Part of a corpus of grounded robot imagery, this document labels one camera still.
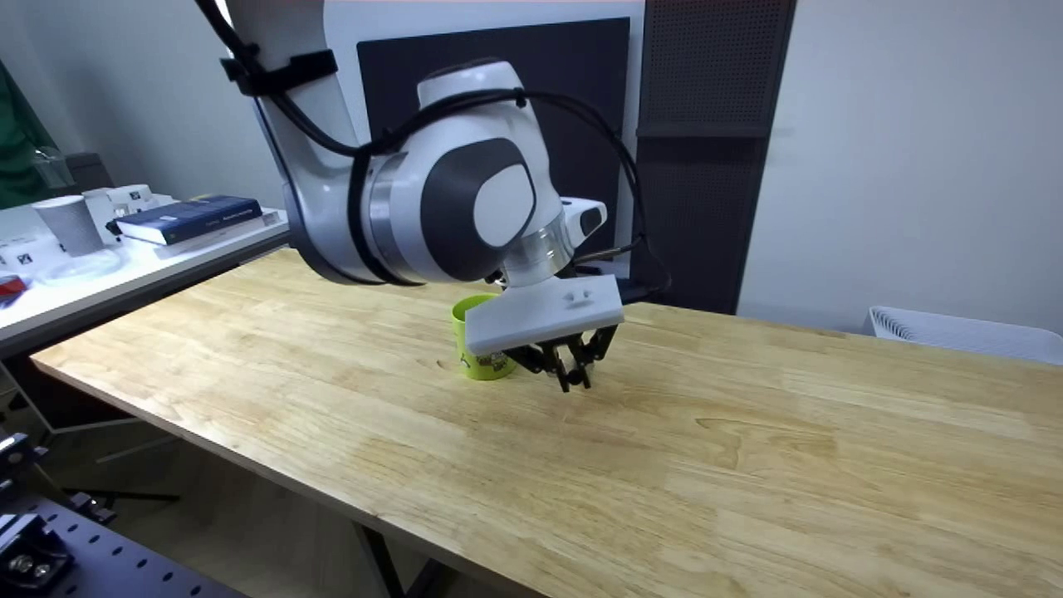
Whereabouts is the black table leg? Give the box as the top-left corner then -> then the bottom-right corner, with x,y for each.
352,517 -> 446,598

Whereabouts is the white plastic box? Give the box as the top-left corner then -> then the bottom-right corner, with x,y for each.
32,181 -> 179,255

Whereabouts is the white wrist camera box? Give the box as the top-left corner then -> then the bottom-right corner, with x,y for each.
462,275 -> 629,357

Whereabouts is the dark brown tall cabinet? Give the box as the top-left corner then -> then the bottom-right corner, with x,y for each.
629,0 -> 802,316

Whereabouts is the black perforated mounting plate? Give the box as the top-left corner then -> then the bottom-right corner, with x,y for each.
0,429 -> 246,598

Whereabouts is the yellow-green printed mug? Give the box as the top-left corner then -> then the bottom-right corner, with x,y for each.
449,291 -> 520,384

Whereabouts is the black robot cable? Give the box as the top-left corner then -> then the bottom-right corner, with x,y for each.
196,0 -> 659,305

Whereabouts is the green object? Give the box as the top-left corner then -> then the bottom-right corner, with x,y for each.
0,61 -> 61,213

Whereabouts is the large black monitor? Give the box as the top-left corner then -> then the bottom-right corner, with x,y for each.
356,14 -> 636,279

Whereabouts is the white storage box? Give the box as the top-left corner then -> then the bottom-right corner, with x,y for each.
865,302 -> 1063,369

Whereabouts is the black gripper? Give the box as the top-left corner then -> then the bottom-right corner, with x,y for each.
503,321 -> 621,391

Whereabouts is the dark blue book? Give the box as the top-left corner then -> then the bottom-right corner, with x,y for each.
111,192 -> 267,248

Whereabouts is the white side table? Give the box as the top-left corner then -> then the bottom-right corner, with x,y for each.
0,202 -> 294,363

